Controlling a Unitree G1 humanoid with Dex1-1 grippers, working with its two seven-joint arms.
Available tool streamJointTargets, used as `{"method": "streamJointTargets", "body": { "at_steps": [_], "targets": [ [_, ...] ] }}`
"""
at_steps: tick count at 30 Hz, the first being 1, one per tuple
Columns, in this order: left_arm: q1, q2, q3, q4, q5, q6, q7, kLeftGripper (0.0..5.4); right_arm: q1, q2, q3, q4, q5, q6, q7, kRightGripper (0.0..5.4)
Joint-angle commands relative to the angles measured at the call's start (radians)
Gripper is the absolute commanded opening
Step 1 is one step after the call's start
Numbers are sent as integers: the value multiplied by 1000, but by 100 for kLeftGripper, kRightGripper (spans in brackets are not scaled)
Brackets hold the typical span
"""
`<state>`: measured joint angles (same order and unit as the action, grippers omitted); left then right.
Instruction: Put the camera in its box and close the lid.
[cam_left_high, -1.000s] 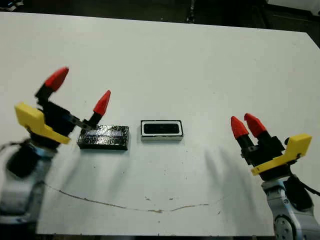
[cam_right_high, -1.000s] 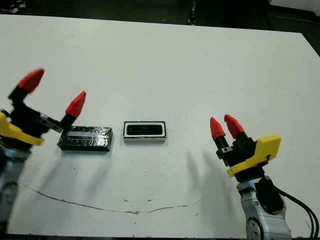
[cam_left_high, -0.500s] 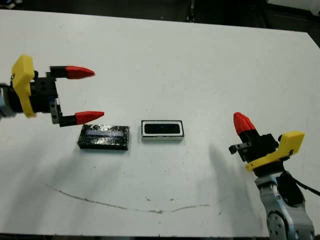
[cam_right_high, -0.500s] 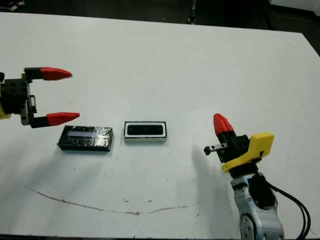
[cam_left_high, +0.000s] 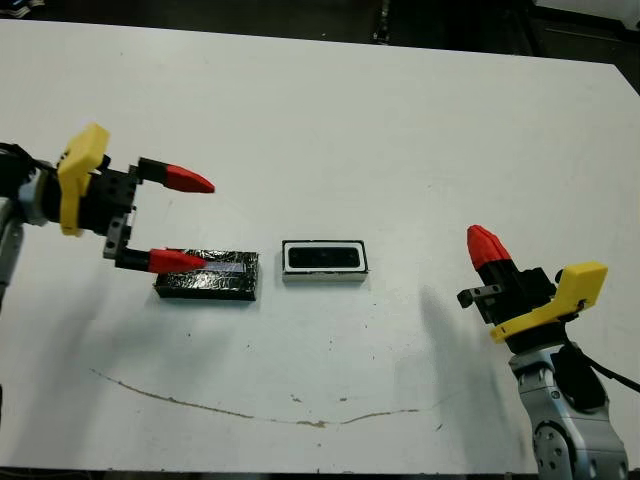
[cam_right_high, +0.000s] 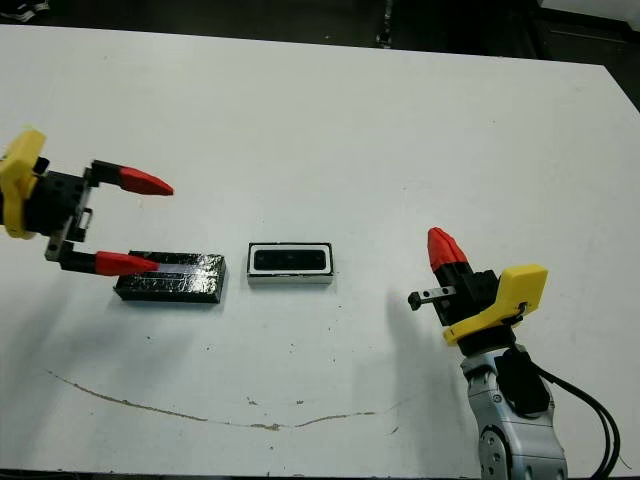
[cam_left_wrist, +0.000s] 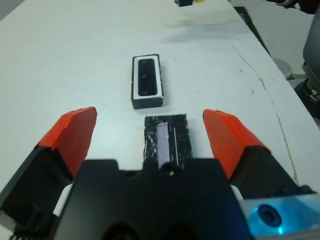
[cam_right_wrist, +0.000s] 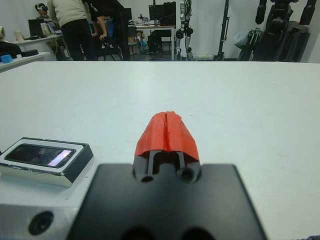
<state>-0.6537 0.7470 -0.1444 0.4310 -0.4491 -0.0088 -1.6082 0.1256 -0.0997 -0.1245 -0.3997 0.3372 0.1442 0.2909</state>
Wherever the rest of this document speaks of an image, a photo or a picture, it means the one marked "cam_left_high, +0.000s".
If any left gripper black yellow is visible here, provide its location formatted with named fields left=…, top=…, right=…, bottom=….
left=56, top=122, right=216, bottom=274

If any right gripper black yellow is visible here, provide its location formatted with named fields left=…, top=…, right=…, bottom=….
left=456, top=224, right=609, bottom=354

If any black box lid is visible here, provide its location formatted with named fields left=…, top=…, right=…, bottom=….
left=152, top=246, right=262, bottom=303

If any white box base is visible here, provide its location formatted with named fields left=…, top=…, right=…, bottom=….
left=280, top=238, right=370, bottom=286

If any black stand leg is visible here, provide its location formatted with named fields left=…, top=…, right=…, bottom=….
left=372, top=0, right=397, bottom=44

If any pair of sneakers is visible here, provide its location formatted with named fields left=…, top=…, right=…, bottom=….
left=0, top=0, right=52, bottom=19

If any white board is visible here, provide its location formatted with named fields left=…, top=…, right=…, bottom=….
left=537, top=0, right=640, bottom=19

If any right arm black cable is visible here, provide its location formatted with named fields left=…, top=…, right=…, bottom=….
left=591, top=360, right=640, bottom=395

